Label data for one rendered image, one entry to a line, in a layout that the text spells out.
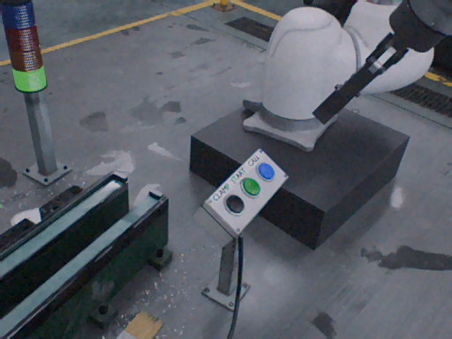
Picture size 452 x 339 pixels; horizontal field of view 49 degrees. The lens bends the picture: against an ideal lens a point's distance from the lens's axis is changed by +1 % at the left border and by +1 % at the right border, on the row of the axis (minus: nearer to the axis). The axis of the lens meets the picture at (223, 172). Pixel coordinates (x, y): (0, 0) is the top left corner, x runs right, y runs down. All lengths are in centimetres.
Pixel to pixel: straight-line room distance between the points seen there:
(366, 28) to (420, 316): 60
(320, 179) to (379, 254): 20
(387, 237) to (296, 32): 49
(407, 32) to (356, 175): 45
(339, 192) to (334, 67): 27
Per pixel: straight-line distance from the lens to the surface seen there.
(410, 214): 124
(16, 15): 104
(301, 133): 116
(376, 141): 123
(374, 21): 116
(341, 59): 112
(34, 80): 109
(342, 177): 109
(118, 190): 100
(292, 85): 110
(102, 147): 131
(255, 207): 76
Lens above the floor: 156
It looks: 38 degrees down
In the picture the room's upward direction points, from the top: 6 degrees clockwise
